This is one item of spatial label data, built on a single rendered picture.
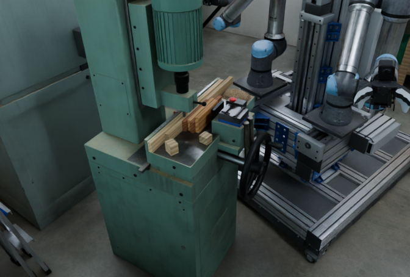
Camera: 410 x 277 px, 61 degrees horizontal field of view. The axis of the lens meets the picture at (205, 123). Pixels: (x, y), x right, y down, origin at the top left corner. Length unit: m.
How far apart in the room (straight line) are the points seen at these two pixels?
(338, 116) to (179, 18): 0.90
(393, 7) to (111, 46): 1.07
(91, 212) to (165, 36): 1.53
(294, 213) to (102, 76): 1.27
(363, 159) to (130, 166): 1.64
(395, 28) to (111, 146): 1.27
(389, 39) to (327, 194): 1.04
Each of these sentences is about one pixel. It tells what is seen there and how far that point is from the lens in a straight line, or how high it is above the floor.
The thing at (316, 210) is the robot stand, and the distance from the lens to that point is 2.16.
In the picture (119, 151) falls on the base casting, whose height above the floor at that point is 0.80.
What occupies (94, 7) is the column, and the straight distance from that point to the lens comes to 1.41.
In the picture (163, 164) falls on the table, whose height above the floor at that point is 0.86.
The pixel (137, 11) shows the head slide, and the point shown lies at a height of 1.40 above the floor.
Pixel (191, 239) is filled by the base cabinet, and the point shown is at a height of 0.48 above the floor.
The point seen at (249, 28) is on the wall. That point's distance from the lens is 5.05.
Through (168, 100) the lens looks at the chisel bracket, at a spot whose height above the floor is 1.03.
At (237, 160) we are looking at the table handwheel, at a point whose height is 0.82.
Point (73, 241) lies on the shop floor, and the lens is 2.37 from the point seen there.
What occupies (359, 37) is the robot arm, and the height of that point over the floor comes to 1.28.
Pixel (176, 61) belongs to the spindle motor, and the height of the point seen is 1.24.
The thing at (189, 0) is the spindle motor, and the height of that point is 1.45.
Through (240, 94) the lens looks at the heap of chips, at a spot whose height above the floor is 0.93.
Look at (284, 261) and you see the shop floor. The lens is 2.17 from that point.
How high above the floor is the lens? 1.76
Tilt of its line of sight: 34 degrees down
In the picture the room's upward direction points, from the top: 1 degrees counter-clockwise
